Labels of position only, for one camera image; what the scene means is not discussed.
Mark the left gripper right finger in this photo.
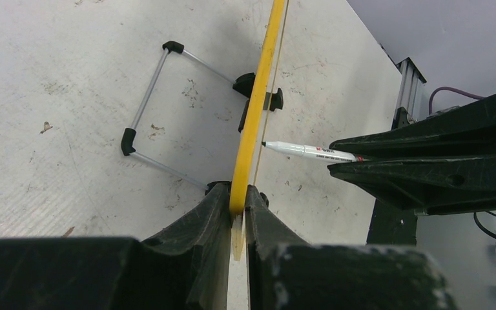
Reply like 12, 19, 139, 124
245, 186, 457, 309

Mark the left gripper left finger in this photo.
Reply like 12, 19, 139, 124
0, 182, 231, 309

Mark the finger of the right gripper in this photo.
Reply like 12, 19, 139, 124
328, 155, 496, 215
329, 94, 496, 159

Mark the yellow framed whiteboard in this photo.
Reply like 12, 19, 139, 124
229, 1, 289, 261

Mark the white marker pen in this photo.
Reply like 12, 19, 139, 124
262, 141, 366, 164

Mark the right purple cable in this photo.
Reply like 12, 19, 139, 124
428, 87, 486, 116

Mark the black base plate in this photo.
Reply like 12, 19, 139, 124
366, 200, 418, 245

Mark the right aluminium rail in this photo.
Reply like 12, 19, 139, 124
392, 57, 427, 130

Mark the wire whiteboard stand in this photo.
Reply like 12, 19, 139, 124
120, 40, 285, 196

